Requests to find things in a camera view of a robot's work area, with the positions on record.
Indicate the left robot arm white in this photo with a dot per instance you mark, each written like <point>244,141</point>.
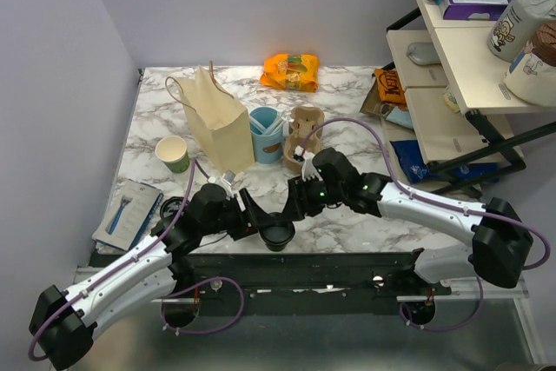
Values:
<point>65,323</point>

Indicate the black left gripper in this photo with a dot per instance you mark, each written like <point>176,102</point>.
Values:
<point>245,226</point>

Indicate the brown pulp cup carrier stack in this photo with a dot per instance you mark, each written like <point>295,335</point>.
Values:
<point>302,119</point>

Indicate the grey computer mouse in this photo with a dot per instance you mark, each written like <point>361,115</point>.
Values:
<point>423,53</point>

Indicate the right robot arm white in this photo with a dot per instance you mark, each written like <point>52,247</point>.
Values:
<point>491,243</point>

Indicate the orange snack bag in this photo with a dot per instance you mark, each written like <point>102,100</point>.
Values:
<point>291,72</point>

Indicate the orange brown snack packet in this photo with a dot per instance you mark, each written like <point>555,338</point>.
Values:
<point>386,96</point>

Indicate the beige shelf rack black frame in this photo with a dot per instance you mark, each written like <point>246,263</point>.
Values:
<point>459,108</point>

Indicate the blue straw holder cup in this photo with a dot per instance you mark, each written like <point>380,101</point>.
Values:
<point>267,130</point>

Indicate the black plastic cup lid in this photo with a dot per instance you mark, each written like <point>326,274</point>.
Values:
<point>282,233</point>

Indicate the green paper cup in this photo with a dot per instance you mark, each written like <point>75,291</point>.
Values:
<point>276,247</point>
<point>172,151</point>

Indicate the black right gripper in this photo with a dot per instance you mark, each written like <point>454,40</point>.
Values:
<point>298,202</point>

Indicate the cartoon paper roll grey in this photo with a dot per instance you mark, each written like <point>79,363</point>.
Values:
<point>516,26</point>

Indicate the razor blister pack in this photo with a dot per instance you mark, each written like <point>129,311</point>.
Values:
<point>128,216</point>

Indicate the cartoon paper roll brown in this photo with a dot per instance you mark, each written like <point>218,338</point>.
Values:
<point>531,75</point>

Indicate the purple tissue box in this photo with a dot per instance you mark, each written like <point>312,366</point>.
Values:
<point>467,10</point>

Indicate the beige paper bag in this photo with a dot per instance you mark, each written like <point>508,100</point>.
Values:
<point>217,120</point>

